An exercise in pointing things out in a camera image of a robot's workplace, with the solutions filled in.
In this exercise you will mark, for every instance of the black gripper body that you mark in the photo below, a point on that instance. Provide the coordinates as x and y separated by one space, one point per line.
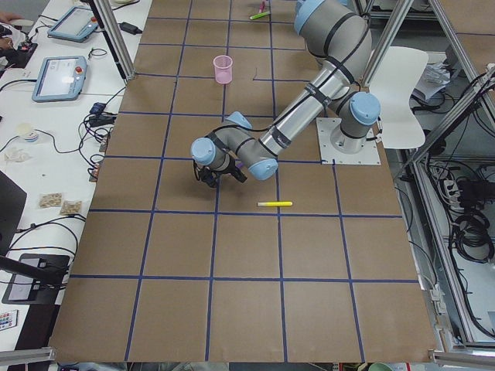
227 171

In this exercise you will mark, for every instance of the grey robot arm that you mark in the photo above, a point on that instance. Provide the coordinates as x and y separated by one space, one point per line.
214 155
332 32

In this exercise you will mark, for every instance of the pink mesh cup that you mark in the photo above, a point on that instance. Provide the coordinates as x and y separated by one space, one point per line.
222 65

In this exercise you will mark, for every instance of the yellow pen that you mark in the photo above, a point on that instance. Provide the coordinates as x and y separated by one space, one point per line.
275 204

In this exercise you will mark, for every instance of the green pen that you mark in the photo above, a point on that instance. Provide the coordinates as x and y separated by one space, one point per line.
259 15

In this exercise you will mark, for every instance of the black power adapter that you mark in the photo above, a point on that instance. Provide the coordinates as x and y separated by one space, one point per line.
129 28

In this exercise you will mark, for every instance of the near teach pendant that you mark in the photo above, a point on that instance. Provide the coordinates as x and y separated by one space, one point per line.
60 79

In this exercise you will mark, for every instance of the teach pendant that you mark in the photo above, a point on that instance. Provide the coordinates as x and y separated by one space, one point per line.
60 79
76 25

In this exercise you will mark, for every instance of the white tape roll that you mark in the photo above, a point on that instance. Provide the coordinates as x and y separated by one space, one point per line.
27 132

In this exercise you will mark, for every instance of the far teach pendant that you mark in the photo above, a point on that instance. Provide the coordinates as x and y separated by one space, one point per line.
76 25

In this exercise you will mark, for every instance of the black monitor stand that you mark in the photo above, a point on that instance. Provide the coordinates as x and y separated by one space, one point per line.
36 278

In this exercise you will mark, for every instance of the white chair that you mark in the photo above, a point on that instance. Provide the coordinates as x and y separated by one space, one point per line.
393 84

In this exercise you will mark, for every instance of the remote control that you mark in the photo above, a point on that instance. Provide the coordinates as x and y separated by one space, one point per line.
8 320

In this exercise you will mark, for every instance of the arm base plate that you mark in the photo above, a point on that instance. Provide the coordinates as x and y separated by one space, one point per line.
336 148

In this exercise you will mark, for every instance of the aluminium frame post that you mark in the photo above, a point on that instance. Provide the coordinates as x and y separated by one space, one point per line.
112 34

